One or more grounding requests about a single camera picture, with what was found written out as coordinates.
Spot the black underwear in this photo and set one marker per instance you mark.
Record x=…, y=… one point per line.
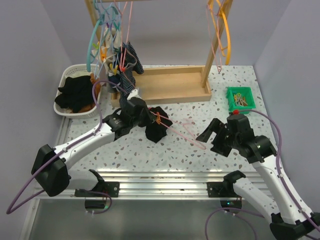
x=156, y=131
x=76, y=94

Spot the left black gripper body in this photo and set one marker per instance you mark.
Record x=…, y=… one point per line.
x=145, y=119

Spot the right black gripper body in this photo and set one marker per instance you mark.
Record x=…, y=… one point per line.
x=225, y=141

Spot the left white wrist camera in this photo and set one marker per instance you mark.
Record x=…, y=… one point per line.
x=135, y=93

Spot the white laundry basket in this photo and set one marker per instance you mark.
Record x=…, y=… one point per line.
x=73, y=71

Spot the colourful clips in bin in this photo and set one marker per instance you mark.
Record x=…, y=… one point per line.
x=239, y=100

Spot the brown cloth in basket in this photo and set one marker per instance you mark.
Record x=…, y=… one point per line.
x=97, y=89

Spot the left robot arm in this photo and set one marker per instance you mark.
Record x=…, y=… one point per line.
x=52, y=166

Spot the blue wire hanger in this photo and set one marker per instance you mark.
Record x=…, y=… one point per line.
x=112, y=16

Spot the striped navy underwear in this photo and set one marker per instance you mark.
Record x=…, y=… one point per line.
x=124, y=82

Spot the aluminium mounting rail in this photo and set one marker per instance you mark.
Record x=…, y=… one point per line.
x=152, y=184

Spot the yellow plastic hanger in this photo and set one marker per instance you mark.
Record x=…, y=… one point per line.
x=226, y=36

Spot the mauve cream underwear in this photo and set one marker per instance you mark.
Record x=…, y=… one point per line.
x=106, y=50

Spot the wooden clothes rack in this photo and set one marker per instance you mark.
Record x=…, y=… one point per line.
x=167, y=85

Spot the green clip bin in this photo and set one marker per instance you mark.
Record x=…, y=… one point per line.
x=246, y=92

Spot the teal plastic hanger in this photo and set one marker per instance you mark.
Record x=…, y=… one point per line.
x=89, y=57

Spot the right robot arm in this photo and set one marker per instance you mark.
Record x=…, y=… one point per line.
x=288, y=216

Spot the orange clothespin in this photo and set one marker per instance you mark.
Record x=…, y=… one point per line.
x=158, y=118

